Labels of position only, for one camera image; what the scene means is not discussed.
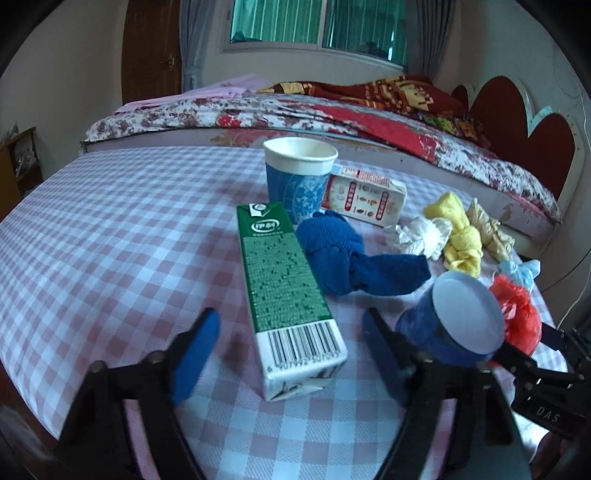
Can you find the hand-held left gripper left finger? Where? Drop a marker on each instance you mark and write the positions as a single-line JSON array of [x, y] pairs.
[[198, 355]]

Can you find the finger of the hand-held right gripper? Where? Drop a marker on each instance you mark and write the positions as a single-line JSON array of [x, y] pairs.
[[551, 337], [512, 357]]

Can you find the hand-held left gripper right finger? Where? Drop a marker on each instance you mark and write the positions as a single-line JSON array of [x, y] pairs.
[[381, 355]]

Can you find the blue paper cup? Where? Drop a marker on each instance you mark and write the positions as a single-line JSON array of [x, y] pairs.
[[457, 314], [295, 184]]

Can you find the light blue knotted cloth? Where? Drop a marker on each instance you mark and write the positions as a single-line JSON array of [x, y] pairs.
[[519, 272]]

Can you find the green milk carton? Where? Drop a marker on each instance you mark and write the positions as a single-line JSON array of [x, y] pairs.
[[281, 277]]

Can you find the beige knotted cloth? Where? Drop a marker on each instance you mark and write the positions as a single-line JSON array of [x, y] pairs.
[[489, 230]]

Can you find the white knotted cloth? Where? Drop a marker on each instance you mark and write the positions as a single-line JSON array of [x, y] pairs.
[[425, 235]]

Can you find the yellow knotted cloth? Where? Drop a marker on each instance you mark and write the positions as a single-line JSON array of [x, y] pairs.
[[457, 240]]

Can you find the pink checkered tablecloth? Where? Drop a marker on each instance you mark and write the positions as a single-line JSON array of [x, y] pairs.
[[115, 230]]

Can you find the white and red carton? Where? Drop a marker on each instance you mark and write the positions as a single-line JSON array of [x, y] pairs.
[[369, 196]]

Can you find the bed with lilac mattress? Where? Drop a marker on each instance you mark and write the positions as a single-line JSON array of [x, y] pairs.
[[184, 137]]

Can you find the red and white headboard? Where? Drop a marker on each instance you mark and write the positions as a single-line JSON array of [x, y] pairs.
[[508, 106]]

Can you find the bed with floral quilt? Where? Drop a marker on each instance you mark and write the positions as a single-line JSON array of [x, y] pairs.
[[207, 113]]

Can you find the wooden side cabinet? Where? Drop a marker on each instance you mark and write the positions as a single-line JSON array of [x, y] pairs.
[[14, 180]]

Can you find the red patterned blanket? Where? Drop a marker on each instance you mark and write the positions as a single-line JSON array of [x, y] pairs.
[[401, 97]]

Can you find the pink bed sheet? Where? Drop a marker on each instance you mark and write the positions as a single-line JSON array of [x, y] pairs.
[[207, 92]]

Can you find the brown wooden door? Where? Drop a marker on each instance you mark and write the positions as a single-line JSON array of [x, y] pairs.
[[147, 50]]

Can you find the grey curtain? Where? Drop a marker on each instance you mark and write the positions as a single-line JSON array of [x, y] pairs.
[[191, 46], [427, 37]]

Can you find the window with green pane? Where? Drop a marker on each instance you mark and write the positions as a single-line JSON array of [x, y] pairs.
[[277, 23]]

